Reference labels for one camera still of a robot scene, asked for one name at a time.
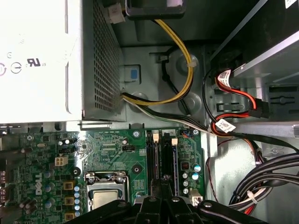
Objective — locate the silver CPU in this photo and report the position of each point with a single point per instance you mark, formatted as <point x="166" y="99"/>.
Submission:
<point x="105" y="198"/>

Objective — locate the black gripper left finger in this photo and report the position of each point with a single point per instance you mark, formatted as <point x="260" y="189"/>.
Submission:
<point x="149" y="212"/>

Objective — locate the grey metal drive cage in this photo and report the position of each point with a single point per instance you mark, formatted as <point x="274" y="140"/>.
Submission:
<point x="268" y="60"/>

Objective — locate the green motherboard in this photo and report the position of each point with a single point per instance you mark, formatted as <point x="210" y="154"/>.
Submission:
<point x="105" y="149"/>

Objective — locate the black PC case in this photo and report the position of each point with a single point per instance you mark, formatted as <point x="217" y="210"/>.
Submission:
<point x="151" y="35"/>

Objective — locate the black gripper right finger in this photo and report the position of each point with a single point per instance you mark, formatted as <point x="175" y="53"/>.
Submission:
<point x="180" y="212"/>

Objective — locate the grey power supply unit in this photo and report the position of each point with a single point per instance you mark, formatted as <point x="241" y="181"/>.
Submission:
<point x="46" y="98"/>

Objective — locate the CPU socket with metal cover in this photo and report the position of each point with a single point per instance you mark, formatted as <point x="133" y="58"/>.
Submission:
<point x="105" y="184"/>

